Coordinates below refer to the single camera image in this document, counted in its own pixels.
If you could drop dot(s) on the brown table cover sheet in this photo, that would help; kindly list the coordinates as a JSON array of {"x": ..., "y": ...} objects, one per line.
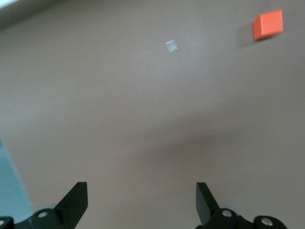
[{"x": 143, "y": 107}]

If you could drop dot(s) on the small clear tape piece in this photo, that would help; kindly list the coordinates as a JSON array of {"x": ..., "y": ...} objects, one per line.
[{"x": 171, "y": 46}]

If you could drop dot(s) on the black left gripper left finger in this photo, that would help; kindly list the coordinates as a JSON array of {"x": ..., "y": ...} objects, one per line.
[{"x": 71, "y": 205}]

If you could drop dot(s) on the orange wooden block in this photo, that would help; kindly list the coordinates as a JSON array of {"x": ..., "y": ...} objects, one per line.
[{"x": 268, "y": 25}]

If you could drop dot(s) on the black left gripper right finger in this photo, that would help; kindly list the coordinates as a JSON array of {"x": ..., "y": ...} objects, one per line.
[{"x": 205, "y": 205}]

